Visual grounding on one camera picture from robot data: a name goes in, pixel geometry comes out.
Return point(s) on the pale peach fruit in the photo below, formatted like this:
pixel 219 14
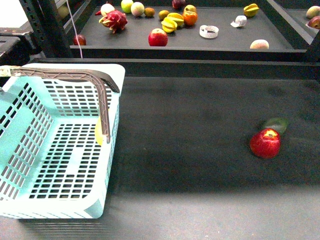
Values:
pixel 259 44

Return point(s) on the dark purple passion fruit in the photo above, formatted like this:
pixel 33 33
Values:
pixel 178 4

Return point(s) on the small yellow-brown fruit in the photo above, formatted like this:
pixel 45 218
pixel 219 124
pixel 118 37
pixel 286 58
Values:
pixel 162 14

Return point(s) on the yellow star fruit front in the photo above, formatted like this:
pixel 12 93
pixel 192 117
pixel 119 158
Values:
pixel 169 25

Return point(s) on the green apple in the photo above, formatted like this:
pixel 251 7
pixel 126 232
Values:
pixel 126 6

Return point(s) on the yellow star fruit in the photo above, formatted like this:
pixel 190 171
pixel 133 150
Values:
pixel 176 17
pixel 169 25
pixel 251 10

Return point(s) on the light blue plastic basket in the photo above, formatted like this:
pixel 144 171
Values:
pixel 50 163

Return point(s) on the green avocado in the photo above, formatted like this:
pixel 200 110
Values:
pixel 278 124

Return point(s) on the red apple on shelf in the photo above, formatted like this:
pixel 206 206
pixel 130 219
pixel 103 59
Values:
pixel 158 38

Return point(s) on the orange persimmon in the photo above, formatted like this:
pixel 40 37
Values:
pixel 190 18

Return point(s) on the brown basket handle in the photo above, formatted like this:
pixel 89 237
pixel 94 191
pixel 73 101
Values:
pixel 99 79

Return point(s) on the brown kiwi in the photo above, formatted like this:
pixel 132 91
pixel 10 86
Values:
pixel 149 12

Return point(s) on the black upper shelf tray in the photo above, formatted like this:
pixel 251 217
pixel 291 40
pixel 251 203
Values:
pixel 212 36

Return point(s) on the yellow star fruit back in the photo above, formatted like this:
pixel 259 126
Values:
pixel 176 17

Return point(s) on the red fruit behind post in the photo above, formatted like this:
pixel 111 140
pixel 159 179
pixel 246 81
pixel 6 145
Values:
pixel 314 22

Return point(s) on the black metal rack post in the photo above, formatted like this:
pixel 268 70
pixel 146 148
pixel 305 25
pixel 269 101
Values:
pixel 47 27

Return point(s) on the yellow star fruit right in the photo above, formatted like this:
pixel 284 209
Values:
pixel 251 10

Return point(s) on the red apple near front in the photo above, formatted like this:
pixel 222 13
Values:
pixel 266 143

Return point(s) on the small dark red apple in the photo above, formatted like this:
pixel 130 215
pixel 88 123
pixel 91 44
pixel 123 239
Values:
pixel 79 40

